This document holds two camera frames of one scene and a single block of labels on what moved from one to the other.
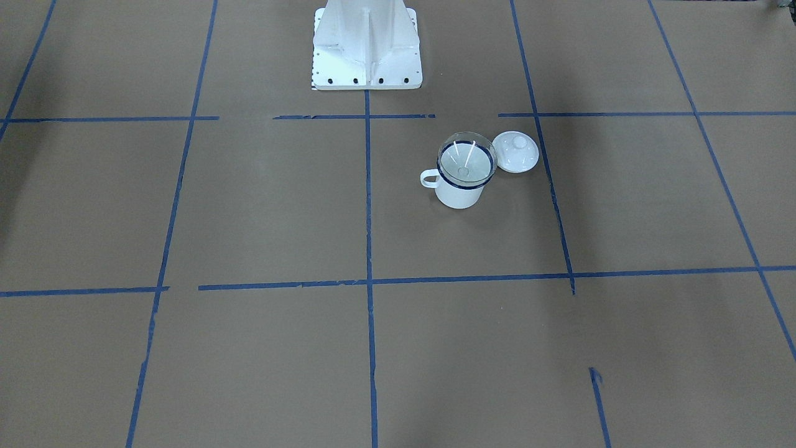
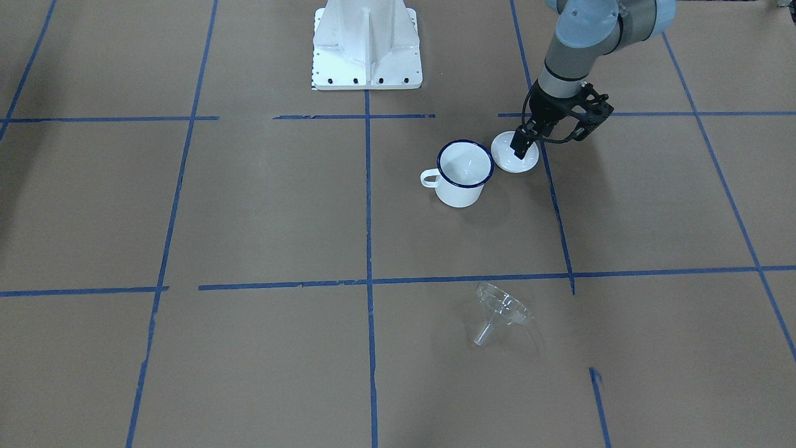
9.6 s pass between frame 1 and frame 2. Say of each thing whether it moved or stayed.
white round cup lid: stayed
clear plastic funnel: moved
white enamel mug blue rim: stayed
